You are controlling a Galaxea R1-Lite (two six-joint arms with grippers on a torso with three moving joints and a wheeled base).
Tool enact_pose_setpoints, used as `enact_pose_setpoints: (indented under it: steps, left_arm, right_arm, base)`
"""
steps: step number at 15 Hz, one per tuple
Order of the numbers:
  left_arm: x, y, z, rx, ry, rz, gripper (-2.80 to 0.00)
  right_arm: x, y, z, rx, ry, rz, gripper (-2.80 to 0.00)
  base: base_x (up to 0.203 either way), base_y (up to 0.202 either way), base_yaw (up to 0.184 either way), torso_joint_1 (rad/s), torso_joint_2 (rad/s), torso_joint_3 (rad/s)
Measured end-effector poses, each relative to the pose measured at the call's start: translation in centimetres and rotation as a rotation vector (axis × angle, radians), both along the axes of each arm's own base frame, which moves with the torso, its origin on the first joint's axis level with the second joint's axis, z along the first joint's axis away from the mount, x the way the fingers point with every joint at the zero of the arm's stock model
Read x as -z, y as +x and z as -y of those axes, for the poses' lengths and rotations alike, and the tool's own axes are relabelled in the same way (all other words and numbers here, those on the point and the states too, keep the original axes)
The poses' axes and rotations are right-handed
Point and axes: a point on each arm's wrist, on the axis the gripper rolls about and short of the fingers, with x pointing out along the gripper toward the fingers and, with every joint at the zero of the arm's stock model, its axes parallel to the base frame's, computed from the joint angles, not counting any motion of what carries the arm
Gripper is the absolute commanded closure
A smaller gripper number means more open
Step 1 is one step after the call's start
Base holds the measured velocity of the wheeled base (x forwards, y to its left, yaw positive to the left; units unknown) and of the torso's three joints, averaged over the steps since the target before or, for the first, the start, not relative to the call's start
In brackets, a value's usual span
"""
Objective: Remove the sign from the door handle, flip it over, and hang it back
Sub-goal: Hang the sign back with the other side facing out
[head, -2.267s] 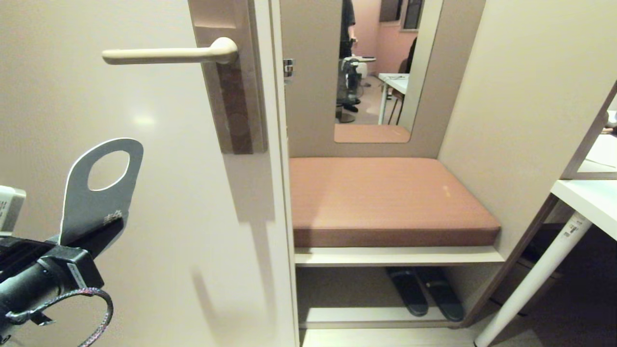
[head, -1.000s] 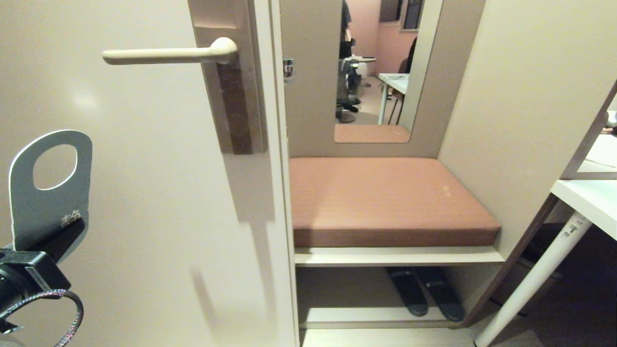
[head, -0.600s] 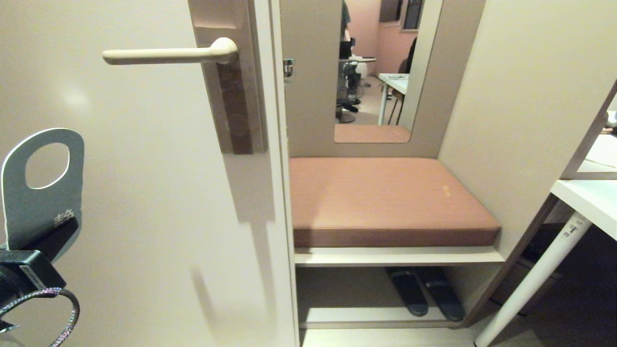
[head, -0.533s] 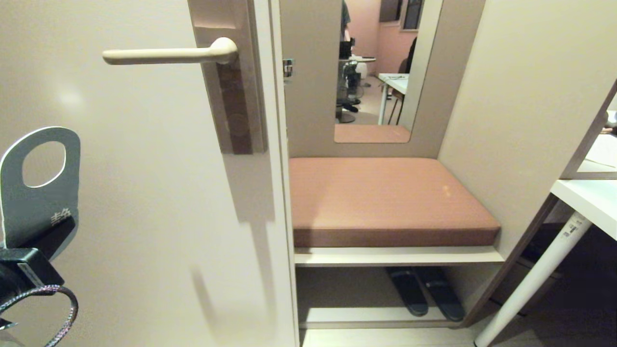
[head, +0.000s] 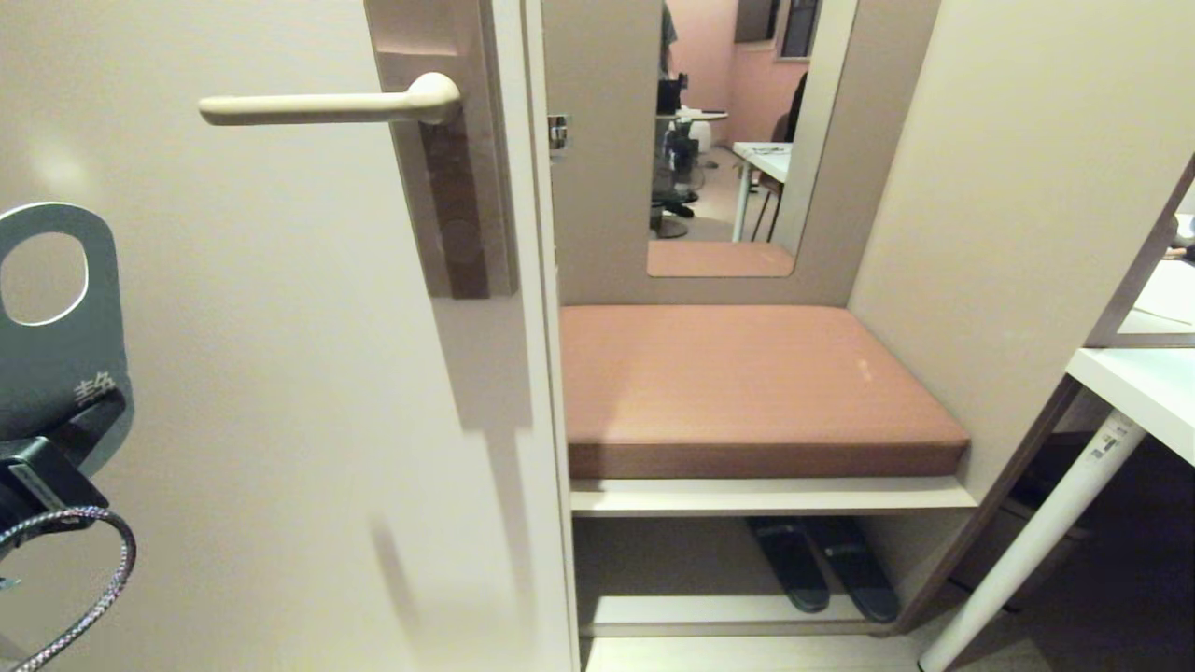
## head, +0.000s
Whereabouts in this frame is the dark slipper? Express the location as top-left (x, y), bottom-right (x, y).
top-left (746, 516), bottom-right (831, 615)
top-left (808, 515), bottom-right (903, 624)

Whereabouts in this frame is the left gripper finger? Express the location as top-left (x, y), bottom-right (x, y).
top-left (56, 387), bottom-right (128, 467)

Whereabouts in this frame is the white table leg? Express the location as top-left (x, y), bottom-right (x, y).
top-left (919, 409), bottom-right (1148, 672)

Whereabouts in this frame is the beige bench shelf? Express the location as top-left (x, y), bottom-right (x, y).
top-left (569, 475), bottom-right (980, 641)

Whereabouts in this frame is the grey-green door hanger sign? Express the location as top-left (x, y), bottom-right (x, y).
top-left (0, 203), bottom-right (135, 479)

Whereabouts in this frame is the pink-brown bench cushion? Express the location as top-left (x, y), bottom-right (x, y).
top-left (560, 303), bottom-right (973, 481)

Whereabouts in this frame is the brown handle back plate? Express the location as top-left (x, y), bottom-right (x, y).
top-left (363, 0), bottom-right (520, 301)

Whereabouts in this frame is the wall mirror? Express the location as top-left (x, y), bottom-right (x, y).
top-left (646, 0), bottom-right (861, 279)

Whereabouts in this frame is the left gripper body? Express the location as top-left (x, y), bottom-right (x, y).
top-left (0, 436), bottom-right (110, 535)

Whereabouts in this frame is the beige door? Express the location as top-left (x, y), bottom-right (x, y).
top-left (0, 0), bottom-right (582, 672)

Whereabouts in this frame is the black cable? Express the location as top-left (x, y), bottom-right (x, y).
top-left (0, 506), bottom-right (139, 672)

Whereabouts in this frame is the cream door handle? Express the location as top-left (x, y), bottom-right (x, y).
top-left (198, 72), bottom-right (463, 128)

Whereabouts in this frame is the white table top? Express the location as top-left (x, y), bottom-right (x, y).
top-left (1065, 346), bottom-right (1195, 467)

